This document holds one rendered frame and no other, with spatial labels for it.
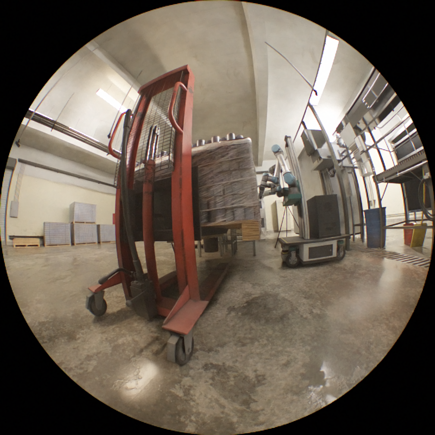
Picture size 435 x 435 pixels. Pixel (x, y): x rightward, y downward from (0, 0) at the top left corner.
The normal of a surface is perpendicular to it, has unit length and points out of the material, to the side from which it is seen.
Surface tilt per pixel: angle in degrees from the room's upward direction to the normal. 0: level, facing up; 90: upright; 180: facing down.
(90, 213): 92
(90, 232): 91
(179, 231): 90
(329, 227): 90
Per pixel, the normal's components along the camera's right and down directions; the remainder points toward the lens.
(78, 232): 0.98, -0.09
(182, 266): -0.25, -0.06
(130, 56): 0.07, 0.99
